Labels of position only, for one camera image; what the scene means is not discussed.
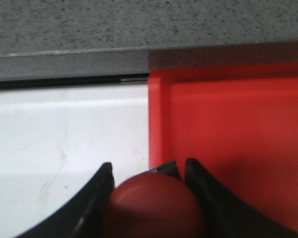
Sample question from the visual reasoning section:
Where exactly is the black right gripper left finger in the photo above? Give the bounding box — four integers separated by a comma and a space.
18, 162, 115, 238

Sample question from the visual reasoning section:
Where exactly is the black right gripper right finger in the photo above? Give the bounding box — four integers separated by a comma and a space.
185, 158, 298, 238

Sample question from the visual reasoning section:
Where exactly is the red mushroom push button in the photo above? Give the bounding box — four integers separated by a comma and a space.
102, 162, 207, 238

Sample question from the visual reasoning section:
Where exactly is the red plastic tray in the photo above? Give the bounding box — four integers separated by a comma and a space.
148, 62, 298, 232

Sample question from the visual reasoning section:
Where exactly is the grey speckled stone counter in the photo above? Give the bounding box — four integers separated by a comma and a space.
0, 0, 298, 81

